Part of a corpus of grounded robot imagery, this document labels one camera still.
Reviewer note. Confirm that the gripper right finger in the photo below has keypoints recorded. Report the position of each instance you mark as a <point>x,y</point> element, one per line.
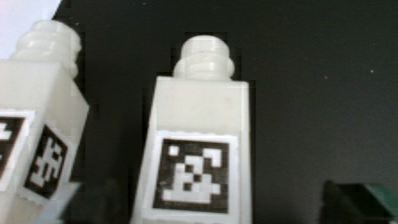
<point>357,203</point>

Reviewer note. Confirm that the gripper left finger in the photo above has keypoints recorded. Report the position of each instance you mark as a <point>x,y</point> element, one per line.
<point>92,207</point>

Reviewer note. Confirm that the white table leg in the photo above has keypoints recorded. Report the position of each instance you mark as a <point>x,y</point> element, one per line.
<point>193,182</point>
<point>42,114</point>

